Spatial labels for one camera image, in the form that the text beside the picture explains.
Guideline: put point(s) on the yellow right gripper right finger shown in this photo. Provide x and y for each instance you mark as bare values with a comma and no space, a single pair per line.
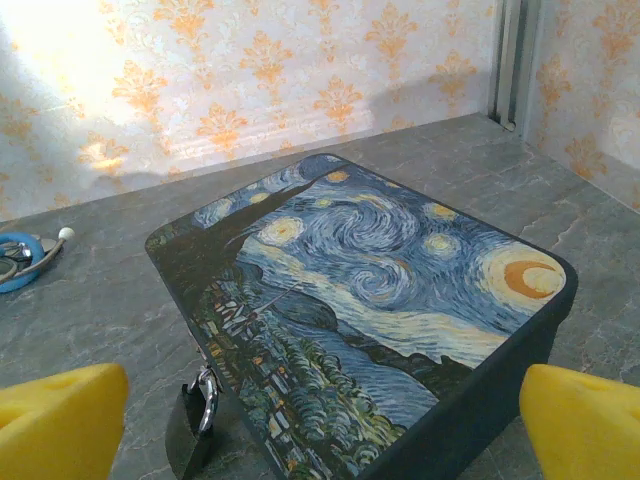
585,430

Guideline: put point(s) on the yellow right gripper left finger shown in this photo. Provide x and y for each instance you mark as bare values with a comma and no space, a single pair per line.
60,425

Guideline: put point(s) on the starry night print box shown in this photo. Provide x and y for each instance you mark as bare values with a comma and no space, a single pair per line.
375,275

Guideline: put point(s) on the blue stethoscope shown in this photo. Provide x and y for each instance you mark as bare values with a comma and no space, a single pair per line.
27,238

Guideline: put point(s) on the aluminium frame corner post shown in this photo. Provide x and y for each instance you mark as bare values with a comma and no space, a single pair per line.
515,60

